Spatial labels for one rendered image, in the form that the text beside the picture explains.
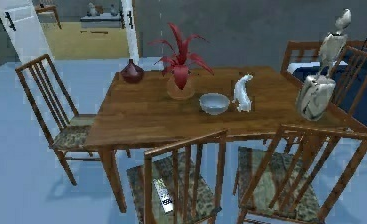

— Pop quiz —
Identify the wooden chair with patterned seat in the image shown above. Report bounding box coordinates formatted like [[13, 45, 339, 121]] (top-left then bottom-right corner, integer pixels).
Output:
[[232, 123, 367, 224], [14, 53, 132, 187], [280, 40, 367, 116], [126, 129, 229, 224]]

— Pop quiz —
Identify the pale blue bowl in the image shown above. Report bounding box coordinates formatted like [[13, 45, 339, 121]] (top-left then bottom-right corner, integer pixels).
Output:
[[198, 92, 231, 116]]

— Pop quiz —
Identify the brown wooden dining table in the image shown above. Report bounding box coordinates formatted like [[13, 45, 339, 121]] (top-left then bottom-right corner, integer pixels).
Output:
[[83, 65, 367, 214]]

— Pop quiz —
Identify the red house plant in pot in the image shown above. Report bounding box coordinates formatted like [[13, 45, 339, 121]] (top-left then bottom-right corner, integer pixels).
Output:
[[147, 22, 215, 101]]

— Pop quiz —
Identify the white animal figurine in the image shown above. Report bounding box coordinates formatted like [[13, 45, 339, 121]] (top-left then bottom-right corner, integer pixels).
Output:
[[231, 73, 254, 113]]

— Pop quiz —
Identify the dark red round vase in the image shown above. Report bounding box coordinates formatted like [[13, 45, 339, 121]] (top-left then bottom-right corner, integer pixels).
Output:
[[120, 58, 146, 85]]

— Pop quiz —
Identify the grey remote control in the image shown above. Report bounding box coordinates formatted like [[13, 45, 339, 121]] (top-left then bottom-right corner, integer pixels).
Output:
[[152, 178, 175, 214]]

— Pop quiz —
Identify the white room door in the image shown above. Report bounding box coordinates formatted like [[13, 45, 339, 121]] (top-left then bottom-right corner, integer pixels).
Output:
[[120, 0, 141, 66], [0, 0, 55, 65]]

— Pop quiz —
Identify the grey low cabinet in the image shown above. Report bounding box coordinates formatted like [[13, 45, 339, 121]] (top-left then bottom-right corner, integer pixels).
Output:
[[79, 12, 124, 30]]

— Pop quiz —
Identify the silver abstract statue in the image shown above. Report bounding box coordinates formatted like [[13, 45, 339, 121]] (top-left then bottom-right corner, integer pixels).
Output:
[[295, 8, 353, 122]]

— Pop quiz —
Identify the small wooden table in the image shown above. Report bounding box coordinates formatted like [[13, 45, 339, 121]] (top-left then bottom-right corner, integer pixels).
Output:
[[34, 2, 63, 30]]

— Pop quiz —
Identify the black door handle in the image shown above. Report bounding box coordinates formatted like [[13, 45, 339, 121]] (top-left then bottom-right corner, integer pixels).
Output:
[[126, 10, 135, 30], [4, 11, 17, 32]]

